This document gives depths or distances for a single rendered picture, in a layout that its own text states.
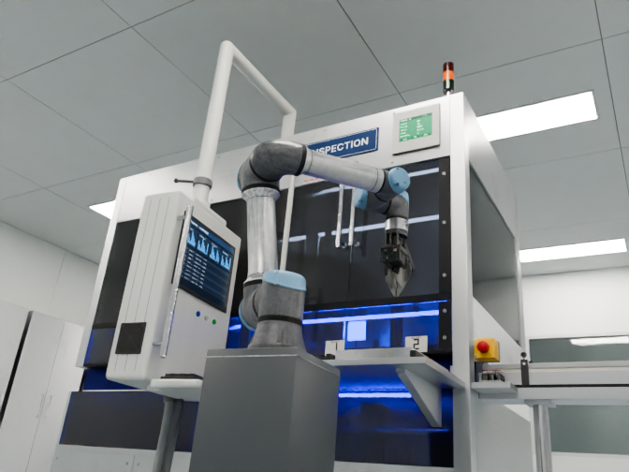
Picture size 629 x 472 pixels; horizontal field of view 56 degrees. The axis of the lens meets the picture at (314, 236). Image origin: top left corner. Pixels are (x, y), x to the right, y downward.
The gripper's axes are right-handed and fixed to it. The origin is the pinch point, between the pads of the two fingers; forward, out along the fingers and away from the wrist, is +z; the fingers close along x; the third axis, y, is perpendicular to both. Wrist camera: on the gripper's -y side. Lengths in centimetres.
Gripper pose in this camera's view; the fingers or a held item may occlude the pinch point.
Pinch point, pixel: (397, 293)
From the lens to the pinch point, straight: 190.7
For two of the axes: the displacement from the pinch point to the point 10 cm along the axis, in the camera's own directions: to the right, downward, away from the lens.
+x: 8.7, -1.3, -4.8
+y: -4.9, -3.9, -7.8
